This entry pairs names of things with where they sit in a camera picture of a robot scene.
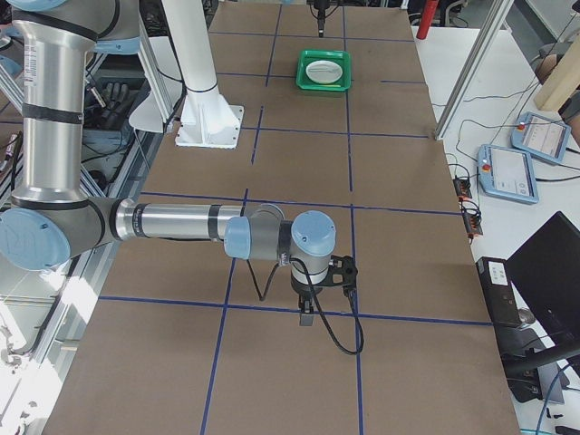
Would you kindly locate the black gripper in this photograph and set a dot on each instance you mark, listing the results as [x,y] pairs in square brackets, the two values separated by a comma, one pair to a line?
[303,289]
[321,14]

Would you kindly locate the green plastic tray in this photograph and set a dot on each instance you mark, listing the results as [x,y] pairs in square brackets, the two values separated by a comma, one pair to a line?
[310,55]

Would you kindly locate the white round plate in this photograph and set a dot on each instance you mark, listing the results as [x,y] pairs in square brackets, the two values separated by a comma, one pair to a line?
[324,72]

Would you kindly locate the brown paper table cover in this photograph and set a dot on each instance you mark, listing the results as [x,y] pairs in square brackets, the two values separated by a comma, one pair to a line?
[178,342]

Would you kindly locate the red cylinder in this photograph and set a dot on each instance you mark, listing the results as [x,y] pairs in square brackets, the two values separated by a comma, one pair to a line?
[428,12]

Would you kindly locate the black desktop box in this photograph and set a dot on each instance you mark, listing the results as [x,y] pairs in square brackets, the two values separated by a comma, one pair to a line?
[499,294]

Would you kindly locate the black power strip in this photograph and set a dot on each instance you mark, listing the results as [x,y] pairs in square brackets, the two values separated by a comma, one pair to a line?
[469,209]

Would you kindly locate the black monitor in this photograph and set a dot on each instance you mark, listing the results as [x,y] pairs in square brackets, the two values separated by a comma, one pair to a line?
[545,271]

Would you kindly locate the near blue teach pendant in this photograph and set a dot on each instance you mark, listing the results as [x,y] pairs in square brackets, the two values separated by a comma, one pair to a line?
[507,173]

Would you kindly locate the blue teach pendant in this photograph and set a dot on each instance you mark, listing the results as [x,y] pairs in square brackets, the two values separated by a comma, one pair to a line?
[507,173]
[541,137]

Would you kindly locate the far blue teach pendant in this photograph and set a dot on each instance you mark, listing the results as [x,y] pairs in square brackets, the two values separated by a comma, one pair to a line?
[541,137]

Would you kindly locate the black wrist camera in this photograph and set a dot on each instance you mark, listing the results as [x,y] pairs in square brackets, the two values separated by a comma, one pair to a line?
[343,271]

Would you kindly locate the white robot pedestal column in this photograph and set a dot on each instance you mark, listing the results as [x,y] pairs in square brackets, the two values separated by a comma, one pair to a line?
[207,119]

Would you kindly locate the aluminium frame post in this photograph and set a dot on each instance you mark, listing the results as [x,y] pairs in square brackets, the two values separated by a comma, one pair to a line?
[486,36]

